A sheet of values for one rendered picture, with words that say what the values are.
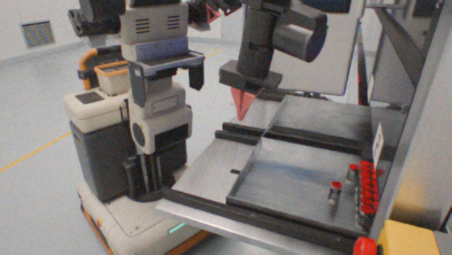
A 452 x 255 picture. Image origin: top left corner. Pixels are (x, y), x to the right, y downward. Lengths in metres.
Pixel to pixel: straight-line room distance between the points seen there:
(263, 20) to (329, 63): 0.97
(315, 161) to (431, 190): 0.39
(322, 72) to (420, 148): 1.06
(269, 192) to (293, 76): 0.87
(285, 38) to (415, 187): 0.26
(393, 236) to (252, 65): 0.31
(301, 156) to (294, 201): 0.18
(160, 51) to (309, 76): 0.71
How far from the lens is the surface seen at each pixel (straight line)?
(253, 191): 0.66
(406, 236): 0.43
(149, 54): 1.08
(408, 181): 0.43
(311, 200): 0.66
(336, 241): 0.57
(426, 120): 0.40
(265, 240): 0.57
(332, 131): 0.95
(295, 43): 0.44
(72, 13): 1.06
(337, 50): 1.41
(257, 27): 0.47
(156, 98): 1.17
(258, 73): 0.50
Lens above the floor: 1.31
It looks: 27 degrees down
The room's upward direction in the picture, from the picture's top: straight up
